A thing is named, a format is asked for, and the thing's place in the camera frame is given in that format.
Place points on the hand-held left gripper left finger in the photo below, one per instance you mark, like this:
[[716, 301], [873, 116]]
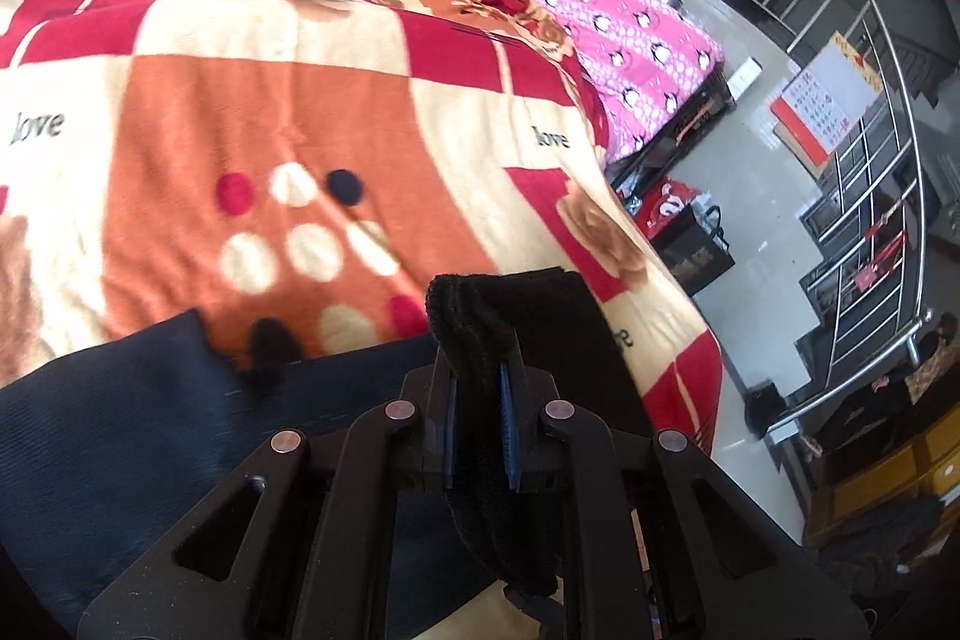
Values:
[[450, 437]]

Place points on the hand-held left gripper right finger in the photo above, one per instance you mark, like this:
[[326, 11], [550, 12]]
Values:
[[511, 437]]

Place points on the black pants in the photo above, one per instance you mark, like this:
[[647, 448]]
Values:
[[112, 422]]

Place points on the small black floor bag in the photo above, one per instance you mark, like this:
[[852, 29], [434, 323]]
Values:
[[763, 411]]

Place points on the black shopping bag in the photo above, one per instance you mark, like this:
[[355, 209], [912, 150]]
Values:
[[697, 254]]

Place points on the red shopping bag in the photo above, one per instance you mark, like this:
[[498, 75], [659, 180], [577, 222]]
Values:
[[667, 209]]

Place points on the yellow wooden drawer cabinet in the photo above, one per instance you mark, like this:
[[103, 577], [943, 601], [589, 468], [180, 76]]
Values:
[[885, 467]]

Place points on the dark cloth pile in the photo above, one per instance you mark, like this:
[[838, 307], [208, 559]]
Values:
[[877, 557]]

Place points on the red hanging ornament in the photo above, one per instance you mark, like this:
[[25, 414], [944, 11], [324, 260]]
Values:
[[877, 254]]

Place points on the red orange printed blanket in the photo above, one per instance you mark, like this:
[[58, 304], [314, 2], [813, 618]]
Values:
[[225, 85]]

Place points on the white box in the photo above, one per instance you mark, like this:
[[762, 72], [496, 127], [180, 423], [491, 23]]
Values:
[[742, 79]]

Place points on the pink penguin print blanket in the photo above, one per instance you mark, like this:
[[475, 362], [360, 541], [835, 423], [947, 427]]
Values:
[[600, 10]]

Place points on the steel stair railing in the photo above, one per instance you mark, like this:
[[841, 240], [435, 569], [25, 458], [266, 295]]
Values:
[[870, 160]]

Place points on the white and red board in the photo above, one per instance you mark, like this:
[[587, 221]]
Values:
[[825, 100]]

